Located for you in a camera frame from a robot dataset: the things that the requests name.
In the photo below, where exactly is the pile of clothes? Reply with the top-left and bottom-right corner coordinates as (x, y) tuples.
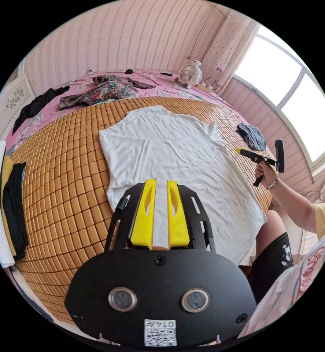
(0, 140), (29, 269)

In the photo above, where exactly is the blue gray garment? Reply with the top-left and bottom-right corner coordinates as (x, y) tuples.
(236, 123), (267, 151)

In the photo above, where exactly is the person's right forearm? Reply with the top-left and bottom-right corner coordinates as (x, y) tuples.
(268, 177), (321, 235)

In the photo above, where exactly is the floral print garment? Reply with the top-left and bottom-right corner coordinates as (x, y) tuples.
(57, 74), (156, 111)

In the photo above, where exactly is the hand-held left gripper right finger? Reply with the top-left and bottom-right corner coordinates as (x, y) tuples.
(166, 180), (191, 250)

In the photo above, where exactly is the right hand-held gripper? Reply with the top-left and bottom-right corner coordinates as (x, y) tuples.
(234, 148), (278, 187)

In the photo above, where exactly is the person's right hand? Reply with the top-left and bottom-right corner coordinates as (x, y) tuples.
(254, 161), (279, 190)

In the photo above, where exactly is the window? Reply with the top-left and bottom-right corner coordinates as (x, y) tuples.
(232, 24), (325, 172)

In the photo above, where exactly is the pink dotted curtain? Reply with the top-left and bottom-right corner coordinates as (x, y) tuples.
(200, 11), (259, 93)

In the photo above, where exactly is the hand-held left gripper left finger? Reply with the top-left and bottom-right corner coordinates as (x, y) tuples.
(130, 178), (157, 250)

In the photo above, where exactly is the person's body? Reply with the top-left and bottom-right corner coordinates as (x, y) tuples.
(238, 195), (325, 339)

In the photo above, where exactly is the small white fan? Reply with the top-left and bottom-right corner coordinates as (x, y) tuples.
(174, 59), (203, 89)

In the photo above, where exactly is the pale gray shirt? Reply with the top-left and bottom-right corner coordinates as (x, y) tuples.
(98, 105), (268, 266)

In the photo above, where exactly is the black garment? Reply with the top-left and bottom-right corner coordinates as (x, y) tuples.
(12, 85), (70, 136)

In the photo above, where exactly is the bed with woven mat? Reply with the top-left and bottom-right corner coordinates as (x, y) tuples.
(4, 69), (275, 326)

